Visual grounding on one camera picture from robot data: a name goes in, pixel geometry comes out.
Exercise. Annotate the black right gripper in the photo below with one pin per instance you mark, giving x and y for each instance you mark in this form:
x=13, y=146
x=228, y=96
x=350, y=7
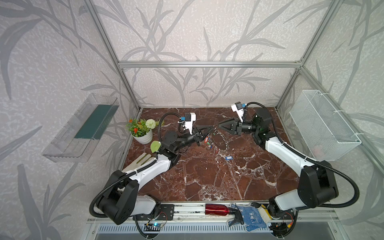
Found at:
x=237, y=126

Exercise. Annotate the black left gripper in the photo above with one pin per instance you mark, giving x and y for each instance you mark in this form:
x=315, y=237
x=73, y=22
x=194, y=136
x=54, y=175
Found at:
x=196, y=136

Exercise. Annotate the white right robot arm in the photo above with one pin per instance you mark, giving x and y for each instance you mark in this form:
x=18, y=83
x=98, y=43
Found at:
x=317, y=182

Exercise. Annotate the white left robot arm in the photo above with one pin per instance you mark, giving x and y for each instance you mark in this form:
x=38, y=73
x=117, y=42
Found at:
x=120, y=199

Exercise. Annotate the green garden trowel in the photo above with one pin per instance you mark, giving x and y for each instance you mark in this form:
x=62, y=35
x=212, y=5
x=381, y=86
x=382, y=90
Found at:
x=155, y=146

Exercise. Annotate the potted artificial flower plant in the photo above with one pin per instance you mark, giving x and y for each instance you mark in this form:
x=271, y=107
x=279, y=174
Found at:
x=142, y=130

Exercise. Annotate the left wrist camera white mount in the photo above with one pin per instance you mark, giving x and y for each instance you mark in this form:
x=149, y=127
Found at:
x=187, y=122

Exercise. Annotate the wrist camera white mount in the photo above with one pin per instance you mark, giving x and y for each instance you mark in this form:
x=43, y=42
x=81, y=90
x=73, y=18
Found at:
x=239, y=108
x=187, y=122

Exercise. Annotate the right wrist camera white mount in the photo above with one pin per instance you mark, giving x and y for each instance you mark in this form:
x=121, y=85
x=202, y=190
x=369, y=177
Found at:
x=239, y=108

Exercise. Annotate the aluminium frame crossbar back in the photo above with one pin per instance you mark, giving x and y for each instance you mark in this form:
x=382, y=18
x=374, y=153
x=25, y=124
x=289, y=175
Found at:
x=208, y=64

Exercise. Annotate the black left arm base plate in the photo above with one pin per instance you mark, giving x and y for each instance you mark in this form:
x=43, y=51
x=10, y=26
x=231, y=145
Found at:
x=162, y=212

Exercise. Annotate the white wire mesh basket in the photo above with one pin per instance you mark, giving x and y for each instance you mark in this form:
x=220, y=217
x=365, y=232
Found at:
x=326, y=133

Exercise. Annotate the clear plastic wall shelf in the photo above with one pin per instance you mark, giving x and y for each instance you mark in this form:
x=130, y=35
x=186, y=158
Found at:
x=79, y=137

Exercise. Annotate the aluminium frame post right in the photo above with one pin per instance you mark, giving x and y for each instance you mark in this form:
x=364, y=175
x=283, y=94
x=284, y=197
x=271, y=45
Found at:
x=324, y=24

